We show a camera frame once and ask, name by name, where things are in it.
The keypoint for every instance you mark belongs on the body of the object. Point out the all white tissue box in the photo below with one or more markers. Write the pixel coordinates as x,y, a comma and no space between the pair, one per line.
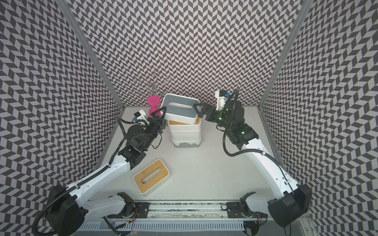
186,145

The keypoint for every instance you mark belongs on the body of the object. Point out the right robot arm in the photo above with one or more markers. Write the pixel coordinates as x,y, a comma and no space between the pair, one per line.
289,200

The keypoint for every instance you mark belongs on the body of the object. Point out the pink plastic goblet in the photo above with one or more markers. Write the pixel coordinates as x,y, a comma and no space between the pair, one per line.
154,101

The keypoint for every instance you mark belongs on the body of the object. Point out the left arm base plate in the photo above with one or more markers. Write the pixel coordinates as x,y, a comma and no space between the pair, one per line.
132,210

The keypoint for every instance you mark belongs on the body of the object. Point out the aluminium mounting rail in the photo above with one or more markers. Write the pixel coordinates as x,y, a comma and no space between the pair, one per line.
162,210

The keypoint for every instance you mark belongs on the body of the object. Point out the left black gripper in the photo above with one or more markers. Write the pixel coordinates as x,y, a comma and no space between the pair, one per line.
159,120

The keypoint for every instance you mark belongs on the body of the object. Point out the chrome wire cup rack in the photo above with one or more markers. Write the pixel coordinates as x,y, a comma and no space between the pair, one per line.
150,83

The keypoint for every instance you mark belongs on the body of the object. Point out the grey lid tissue box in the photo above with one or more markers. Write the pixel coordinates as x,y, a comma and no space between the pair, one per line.
186,135
180,108

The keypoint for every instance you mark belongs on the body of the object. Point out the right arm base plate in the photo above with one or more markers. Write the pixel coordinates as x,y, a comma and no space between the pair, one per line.
240,210

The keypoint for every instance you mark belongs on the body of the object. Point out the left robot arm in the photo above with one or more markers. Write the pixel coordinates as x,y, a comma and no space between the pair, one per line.
68,207

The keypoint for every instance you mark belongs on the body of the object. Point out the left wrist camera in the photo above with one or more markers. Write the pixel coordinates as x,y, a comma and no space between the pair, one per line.
140,118

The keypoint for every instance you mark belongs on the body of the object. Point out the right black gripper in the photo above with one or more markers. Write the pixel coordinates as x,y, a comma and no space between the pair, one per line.
205,110

